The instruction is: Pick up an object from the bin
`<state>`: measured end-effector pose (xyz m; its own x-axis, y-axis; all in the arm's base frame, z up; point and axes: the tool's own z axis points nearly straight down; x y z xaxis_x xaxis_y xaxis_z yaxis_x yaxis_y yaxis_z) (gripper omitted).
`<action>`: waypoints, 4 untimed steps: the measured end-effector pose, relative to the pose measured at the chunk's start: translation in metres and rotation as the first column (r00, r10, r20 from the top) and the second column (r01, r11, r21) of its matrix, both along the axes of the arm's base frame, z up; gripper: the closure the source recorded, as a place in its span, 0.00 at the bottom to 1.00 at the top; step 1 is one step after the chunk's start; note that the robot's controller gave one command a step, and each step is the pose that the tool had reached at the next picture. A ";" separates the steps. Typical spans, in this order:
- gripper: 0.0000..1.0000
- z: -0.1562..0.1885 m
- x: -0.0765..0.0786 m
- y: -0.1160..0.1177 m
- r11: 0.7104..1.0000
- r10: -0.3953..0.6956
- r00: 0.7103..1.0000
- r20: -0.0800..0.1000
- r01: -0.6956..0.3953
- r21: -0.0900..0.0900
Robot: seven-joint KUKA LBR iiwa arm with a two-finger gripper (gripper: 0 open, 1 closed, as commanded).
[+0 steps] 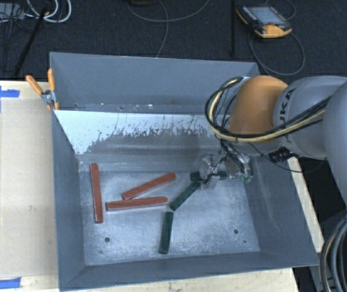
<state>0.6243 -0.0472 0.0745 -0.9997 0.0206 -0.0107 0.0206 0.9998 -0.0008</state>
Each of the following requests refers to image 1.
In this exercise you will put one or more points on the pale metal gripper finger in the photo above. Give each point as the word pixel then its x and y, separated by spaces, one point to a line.
pixel 207 165
pixel 211 183

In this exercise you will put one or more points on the dark green flat block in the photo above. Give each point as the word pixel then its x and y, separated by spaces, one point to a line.
pixel 184 196
pixel 166 233

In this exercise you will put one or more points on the red-brown flat block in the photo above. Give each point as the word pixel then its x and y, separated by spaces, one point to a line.
pixel 96 193
pixel 149 186
pixel 136 203

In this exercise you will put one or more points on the grey metal bin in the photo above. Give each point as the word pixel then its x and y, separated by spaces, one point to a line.
pixel 136 242

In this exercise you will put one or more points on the pale wood flat board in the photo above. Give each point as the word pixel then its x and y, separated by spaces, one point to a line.
pixel 24 178

